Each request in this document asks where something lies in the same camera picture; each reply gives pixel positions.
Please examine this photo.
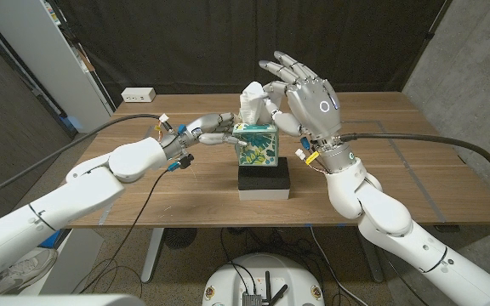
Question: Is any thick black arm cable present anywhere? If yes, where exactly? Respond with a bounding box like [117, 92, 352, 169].
[339, 132, 490, 199]
[0, 112, 170, 204]

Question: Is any white sneaker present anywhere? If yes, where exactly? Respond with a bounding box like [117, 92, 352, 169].
[0, 247, 59, 294]

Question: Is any white table leg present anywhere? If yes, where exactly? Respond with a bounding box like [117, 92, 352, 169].
[140, 227, 165, 284]

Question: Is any white floor cable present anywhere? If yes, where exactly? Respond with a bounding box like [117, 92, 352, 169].
[310, 225, 369, 306]

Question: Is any teal floral tissue box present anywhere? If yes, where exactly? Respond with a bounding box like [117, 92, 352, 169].
[231, 122, 280, 167]

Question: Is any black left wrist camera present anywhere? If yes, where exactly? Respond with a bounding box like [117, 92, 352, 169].
[176, 153, 196, 171]

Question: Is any black round fan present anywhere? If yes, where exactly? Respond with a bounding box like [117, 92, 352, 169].
[162, 227, 198, 250]

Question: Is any grey table leg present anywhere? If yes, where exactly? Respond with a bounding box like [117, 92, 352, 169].
[362, 237, 385, 284]

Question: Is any backdrop stand pole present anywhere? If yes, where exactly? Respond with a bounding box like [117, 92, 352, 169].
[401, 0, 453, 91]
[55, 0, 117, 114]

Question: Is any black box with white base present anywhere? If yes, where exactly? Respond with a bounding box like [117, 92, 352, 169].
[236, 156, 292, 201]

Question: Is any white cabinet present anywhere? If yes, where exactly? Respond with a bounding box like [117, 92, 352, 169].
[0, 0, 114, 134]

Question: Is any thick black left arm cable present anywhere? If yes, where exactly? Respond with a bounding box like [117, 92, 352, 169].
[0, 112, 170, 204]

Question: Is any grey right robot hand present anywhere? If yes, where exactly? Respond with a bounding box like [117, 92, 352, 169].
[258, 50, 359, 175]

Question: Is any white robot torso base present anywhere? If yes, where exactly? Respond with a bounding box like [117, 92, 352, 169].
[202, 252, 326, 306]

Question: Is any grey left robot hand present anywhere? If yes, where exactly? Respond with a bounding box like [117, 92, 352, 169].
[159, 111, 249, 161]

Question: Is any white power strip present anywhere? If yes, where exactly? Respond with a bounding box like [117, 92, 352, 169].
[120, 87, 157, 104]

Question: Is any black backdrop curtain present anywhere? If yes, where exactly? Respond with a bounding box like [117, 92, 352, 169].
[55, 0, 453, 107]

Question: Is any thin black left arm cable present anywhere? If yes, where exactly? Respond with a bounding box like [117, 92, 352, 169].
[77, 167, 174, 297]

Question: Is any white tissue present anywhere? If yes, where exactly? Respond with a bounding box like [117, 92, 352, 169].
[238, 81, 276, 127]

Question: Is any white platform with blue pads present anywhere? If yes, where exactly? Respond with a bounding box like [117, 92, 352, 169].
[17, 228, 105, 297]

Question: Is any black router device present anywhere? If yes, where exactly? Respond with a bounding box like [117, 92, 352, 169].
[242, 291, 264, 306]

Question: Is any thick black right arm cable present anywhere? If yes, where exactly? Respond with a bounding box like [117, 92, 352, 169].
[339, 132, 490, 199]

